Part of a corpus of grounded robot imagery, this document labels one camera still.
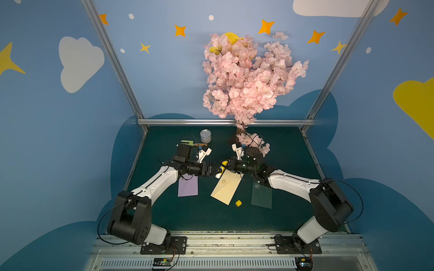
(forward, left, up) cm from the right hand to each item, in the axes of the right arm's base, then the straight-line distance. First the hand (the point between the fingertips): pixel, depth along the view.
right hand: (221, 161), depth 82 cm
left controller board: (-41, +23, -20) cm, 52 cm away
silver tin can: (+29, +12, -14) cm, 34 cm away
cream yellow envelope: (-4, -3, -19) cm, 19 cm away
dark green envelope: (-8, -23, -19) cm, 31 cm away
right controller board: (-37, -39, -22) cm, 58 cm away
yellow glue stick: (-1, -2, +1) cm, 2 cm away
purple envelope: (-5, +19, -18) cm, 27 cm away
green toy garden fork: (+27, +24, -19) cm, 41 cm away
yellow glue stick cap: (-14, -10, -18) cm, 24 cm away
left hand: (-4, +1, -2) cm, 5 cm away
